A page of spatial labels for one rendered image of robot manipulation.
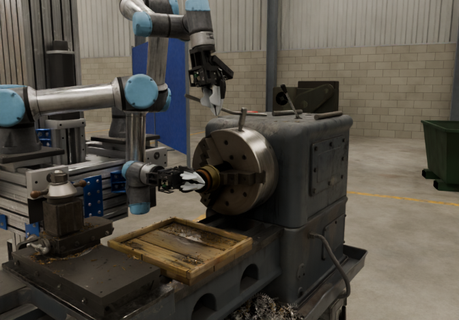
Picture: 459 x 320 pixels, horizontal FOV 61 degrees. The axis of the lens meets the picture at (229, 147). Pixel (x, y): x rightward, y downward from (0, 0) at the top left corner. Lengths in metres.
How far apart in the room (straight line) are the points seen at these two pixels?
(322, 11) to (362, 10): 1.08
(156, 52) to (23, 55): 0.52
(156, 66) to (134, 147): 0.41
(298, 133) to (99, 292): 0.86
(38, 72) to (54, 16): 0.25
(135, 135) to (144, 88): 0.24
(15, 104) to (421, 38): 10.60
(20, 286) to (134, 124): 0.70
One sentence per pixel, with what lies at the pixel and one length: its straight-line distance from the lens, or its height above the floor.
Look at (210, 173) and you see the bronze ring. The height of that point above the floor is 1.11.
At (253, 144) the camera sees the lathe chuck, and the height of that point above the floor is 1.19.
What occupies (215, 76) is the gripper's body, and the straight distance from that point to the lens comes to 1.23.
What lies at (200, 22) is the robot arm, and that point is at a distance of 1.24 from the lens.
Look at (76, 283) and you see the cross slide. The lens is 0.95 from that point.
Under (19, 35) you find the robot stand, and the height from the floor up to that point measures 1.59.
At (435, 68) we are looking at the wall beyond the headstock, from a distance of 11.21.
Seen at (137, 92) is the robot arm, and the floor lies 1.37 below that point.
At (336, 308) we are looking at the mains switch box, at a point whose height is 0.41.
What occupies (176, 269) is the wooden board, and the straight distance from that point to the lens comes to 1.12.
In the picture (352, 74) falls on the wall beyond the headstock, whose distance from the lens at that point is 11.34.
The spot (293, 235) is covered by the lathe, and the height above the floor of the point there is 0.84.
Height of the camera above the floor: 1.39
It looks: 9 degrees down
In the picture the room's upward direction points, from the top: straight up
